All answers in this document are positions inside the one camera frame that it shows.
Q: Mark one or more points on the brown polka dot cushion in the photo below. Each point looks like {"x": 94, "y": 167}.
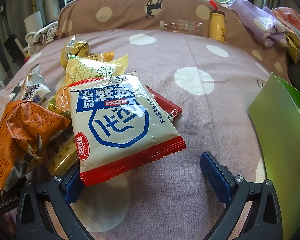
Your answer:
{"x": 130, "y": 15}

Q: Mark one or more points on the yellow printed cloth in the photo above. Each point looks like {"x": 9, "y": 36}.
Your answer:
{"x": 293, "y": 47}

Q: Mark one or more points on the black upright device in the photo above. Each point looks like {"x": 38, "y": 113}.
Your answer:
{"x": 13, "y": 46}

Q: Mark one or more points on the white upright object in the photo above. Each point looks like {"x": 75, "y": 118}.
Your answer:
{"x": 33, "y": 21}

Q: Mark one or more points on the yellow-green corn snack packet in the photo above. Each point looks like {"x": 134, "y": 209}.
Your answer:
{"x": 90, "y": 70}

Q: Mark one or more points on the white blue-print snack packet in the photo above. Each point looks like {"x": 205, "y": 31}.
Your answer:
{"x": 120, "y": 120}

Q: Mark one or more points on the clear plastic bottle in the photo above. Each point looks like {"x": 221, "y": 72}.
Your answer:
{"x": 182, "y": 27}

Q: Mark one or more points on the purple printed cloth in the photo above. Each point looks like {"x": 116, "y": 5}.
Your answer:
{"x": 252, "y": 17}

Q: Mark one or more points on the yellow bear bottle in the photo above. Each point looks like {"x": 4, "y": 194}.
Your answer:
{"x": 217, "y": 27}

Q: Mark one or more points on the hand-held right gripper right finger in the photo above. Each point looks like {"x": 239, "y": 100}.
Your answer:
{"x": 215, "y": 177}

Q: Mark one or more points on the pink polka dot bedsheet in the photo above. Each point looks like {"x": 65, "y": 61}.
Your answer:
{"x": 202, "y": 120}

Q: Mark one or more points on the orange snack packet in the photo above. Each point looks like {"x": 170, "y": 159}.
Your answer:
{"x": 22, "y": 130}

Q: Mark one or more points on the small red snack packet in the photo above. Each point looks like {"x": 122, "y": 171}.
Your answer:
{"x": 165, "y": 105}

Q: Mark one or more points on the yellow triangular snack packet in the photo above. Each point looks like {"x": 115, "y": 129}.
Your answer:
{"x": 76, "y": 48}

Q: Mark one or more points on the white popcorn snack packet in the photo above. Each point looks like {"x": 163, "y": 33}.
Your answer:
{"x": 31, "y": 90}

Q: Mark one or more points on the green cardboard box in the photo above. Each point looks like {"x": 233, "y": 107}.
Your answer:
{"x": 282, "y": 135}

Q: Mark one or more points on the white clothes pile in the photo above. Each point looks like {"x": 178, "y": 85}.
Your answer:
{"x": 42, "y": 36}

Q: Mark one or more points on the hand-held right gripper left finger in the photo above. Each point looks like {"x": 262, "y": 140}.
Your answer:
{"x": 72, "y": 190}

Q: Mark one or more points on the pale yellow cracker packet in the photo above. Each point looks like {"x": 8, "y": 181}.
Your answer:
{"x": 62, "y": 155}

